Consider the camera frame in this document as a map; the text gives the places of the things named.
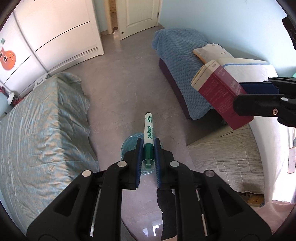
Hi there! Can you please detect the maroon cardboard box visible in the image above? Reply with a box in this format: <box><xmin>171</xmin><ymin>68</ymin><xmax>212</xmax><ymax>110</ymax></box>
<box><xmin>191</xmin><ymin>60</ymin><xmax>254</xmax><ymax>130</ymax></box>

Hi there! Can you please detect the green white marker pen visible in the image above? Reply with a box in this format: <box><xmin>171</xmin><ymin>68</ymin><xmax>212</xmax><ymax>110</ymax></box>
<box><xmin>142</xmin><ymin>113</ymin><xmax>155</xmax><ymax>173</ymax></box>

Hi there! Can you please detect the white bedroom door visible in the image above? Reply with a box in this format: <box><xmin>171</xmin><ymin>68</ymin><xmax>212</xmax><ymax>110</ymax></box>
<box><xmin>116</xmin><ymin>0</ymin><xmax>161</xmax><ymax>40</ymax></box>

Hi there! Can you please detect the white sheet covered bed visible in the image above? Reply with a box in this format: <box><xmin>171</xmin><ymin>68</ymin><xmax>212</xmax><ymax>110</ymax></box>
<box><xmin>217</xmin><ymin>58</ymin><xmax>296</xmax><ymax>202</ymax></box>

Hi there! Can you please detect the grey wood-pattern floor mat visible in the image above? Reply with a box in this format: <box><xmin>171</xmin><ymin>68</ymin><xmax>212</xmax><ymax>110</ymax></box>
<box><xmin>187</xmin><ymin>124</ymin><xmax>264</xmax><ymax>194</ymax></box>

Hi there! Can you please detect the pink pajama clothing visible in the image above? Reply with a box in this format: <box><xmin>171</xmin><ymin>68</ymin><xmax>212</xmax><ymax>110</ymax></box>
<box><xmin>252</xmin><ymin>200</ymin><xmax>295</xmax><ymax>233</ymax></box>

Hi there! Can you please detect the white cat face pillow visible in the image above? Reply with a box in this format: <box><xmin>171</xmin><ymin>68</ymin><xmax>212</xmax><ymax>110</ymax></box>
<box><xmin>193</xmin><ymin>43</ymin><xmax>233</xmax><ymax>64</ymax></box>

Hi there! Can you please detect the green satin covered bed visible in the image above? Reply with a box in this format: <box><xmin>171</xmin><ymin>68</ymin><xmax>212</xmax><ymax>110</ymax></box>
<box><xmin>1</xmin><ymin>72</ymin><xmax>99</xmax><ymax>232</ymax></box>

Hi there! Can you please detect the blue quilted blanket bench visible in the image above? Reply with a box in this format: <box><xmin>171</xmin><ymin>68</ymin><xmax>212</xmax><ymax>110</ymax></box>
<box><xmin>152</xmin><ymin>28</ymin><xmax>213</xmax><ymax>120</ymax></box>

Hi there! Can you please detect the white jar by wardrobe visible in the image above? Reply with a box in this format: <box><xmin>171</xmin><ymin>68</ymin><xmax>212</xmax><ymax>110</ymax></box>
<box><xmin>7</xmin><ymin>92</ymin><xmax>19</xmax><ymax>107</ymax></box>

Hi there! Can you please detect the white wardrobe with guitar sticker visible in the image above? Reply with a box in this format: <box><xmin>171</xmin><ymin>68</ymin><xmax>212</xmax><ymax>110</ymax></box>
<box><xmin>1</xmin><ymin>1</ymin><xmax>104</xmax><ymax>96</ymax></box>

